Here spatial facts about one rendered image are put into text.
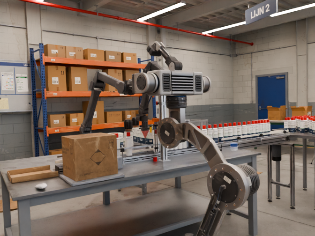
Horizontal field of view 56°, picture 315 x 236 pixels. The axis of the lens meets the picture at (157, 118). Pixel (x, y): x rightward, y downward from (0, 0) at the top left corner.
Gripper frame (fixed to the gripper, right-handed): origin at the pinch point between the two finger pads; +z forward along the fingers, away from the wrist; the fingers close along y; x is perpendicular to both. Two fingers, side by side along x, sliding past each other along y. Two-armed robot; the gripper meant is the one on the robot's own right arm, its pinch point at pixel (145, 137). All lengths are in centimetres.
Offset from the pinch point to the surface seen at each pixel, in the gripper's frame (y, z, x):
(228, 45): -669, -210, -533
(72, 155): 80, -2, 46
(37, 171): 92, 18, -6
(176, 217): -28, 80, 9
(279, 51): -720, -168, -359
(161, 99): -4.4, -34.4, 22.3
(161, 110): -4.0, -24.9, 22.6
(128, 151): 21.7, 9.4, 8.7
